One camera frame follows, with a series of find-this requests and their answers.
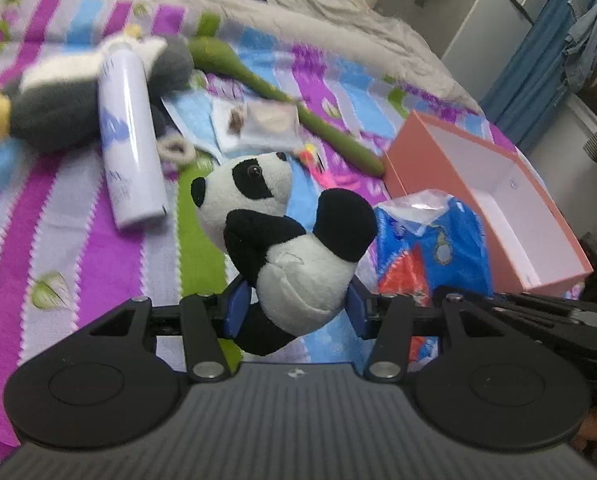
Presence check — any orange cardboard box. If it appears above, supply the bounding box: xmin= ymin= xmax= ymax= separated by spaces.
xmin=384 ymin=112 xmax=592 ymax=296

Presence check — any blue plastic snack bag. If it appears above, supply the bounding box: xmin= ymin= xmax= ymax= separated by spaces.
xmin=357 ymin=187 xmax=496 ymax=361

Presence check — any small panda plush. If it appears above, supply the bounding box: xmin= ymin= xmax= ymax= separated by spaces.
xmin=190 ymin=152 xmax=379 ymax=356

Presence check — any white rope ring toy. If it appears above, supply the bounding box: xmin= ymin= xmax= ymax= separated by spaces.
xmin=156 ymin=132 xmax=196 ymax=168

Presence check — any pink yellow feather keychain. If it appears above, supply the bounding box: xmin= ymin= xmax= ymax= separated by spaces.
xmin=295 ymin=143 xmax=337 ymax=188

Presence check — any clear zip pouch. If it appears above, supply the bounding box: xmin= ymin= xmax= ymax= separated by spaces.
xmin=210 ymin=98 xmax=304 ymax=155

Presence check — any blue face mask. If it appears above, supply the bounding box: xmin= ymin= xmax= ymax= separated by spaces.
xmin=162 ymin=89 xmax=225 ymax=164

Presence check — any striped colourful bed sheet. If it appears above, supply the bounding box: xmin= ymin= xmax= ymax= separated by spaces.
xmin=0 ymin=0 xmax=512 ymax=462

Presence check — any white lilac spray can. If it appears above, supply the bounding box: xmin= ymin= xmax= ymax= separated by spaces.
xmin=98 ymin=40 xmax=168 ymax=231

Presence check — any blue curtain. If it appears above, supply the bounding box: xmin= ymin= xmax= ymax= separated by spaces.
xmin=481 ymin=0 xmax=597 ymax=151

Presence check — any grey white penguin plush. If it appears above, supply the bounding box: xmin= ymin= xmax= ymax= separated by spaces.
xmin=0 ymin=25 xmax=194 ymax=153

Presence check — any hanging denim shirt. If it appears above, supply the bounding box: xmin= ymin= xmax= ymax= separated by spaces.
xmin=562 ymin=2 xmax=597 ymax=93

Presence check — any grey wardrobe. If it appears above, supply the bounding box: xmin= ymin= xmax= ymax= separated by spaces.
xmin=375 ymin=0 xmax=548 ymax=101

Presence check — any green plush massage stick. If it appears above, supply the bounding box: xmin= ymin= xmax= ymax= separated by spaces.
xmin=188 ymin=37 xmax=385 ymax=178

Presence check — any grey duvet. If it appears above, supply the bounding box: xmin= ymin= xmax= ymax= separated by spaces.
xmin=129 ymin=0 xmax=483 ymax=114

